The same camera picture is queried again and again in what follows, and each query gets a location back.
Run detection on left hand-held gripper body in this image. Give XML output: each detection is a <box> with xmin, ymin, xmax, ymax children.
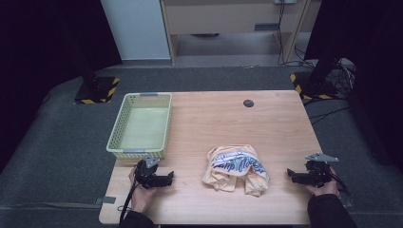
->
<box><xmin>134</xmin><ymin>155</ymin><xmax>165</xmax><ymax>190</ymax></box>

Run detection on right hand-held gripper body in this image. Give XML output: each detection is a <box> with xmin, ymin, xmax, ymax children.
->
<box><xmin>304</xmin><ymin>152</ymin><xmax>339</xmax><ymax>188</ymax></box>

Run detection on cream printed t-shirt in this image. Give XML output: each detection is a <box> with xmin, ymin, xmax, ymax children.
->
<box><xmin>201</xmin><ymin>143</ymin><xmax>271</xmax><ymax>198</ymax></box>

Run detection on person's right hand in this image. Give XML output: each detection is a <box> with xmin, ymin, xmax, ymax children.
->
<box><xmin>305</xmin><ymin>165</ymin><xmax>341</xmax><ymax>198</ymax></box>

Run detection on person's left hand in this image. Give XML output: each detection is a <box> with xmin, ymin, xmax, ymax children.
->
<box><xmin>127</xmin><ymin>167</ymin><xmax>156</xmax><ymax>213</ymax></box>

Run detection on grey floor tape piece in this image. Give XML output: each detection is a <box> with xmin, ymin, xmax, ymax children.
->
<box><xmin>94</xmin><ymin>196</ymin><xmax>117</xmax><ymax>205</ymax></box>

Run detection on light green plastic basket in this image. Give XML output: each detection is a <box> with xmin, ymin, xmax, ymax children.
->
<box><xmin>106</xmin><ymin>92</ymin><xmax>173</xmax><ymax>161</ymax></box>

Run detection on black stand base striped tape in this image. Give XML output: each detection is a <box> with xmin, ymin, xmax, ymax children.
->
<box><xmin>289</xmin><ymin>70</ymin><xmax>340</xmax><ymax>101</ymax></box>
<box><xmin>74</xmin><ymin>75</ymin><xmax>121</xmax><ymax>105</ymax></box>

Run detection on white cabinet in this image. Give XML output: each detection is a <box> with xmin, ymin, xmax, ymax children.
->
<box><xmin>100</xmin><ymin>0</ymin><xmax>172</xmax><ymax>61</ymax></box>

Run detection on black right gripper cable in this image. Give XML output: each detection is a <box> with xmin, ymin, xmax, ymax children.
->
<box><xmin>331</xmin><ymin>172</ymin><xmax>352</xmax><ymax>196</ymax></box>

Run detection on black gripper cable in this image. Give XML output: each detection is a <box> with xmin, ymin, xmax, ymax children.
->
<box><xmin>331</xmin><ymin>172</ymin><xmax>352</xmax><ymax>196</ymax></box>
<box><xmin>119</xmin><ymin>181</ymin><xmax>141</xmax><ymax>224</ymax></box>

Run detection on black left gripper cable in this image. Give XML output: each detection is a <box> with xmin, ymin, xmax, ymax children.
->
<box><xmin>119</xmin><ymin>181</ymin><xmax>141</xmax><ymax>224</ymax></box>

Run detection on black floor cable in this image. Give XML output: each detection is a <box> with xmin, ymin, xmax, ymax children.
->
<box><xmin>308</xmin><ymin>105</ymin><xmax>351</xmax><ymax>124</ymax></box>

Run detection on tangled cable bundle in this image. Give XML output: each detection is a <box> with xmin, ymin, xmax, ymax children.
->
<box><xmin>329</xmin><ymin>57</ymin><xmax>357</xmax><ymax>96</ymax></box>

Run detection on black hanging cables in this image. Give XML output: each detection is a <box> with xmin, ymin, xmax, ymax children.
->
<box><xmin>275</xmin><ymin>0</ymin><xmax>317</xmax><ymax>69</ymax></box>

